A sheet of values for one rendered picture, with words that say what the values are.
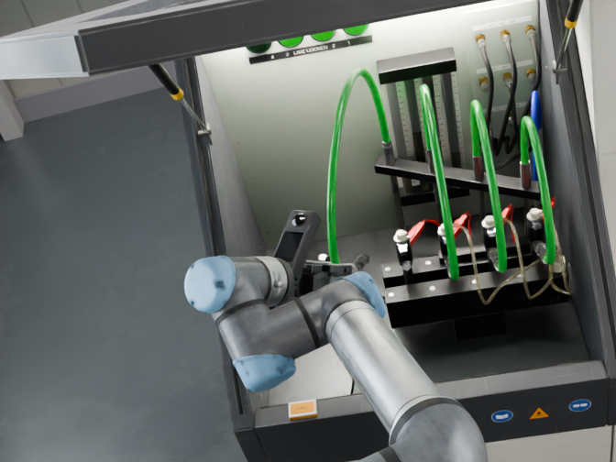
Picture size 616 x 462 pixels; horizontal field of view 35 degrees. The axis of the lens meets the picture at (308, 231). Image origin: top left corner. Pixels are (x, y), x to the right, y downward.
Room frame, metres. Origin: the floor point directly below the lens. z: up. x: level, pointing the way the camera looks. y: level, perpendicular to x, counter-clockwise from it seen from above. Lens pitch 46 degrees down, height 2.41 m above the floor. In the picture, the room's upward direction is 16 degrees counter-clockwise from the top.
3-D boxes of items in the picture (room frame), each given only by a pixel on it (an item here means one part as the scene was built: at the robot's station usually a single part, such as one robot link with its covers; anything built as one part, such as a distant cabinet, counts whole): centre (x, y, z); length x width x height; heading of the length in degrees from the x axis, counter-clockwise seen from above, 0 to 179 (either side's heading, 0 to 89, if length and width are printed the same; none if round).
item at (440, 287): (1.17, -0.28, 0.91); 0.34 x 0.10 x 0.15; 81
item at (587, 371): (0.96, -0.12, 0.87); 0.62 x 0.04 x 0.16; 81
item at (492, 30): (1.41, -0.44, 1.20); 0.13 x 0.03 x 0.31; 81
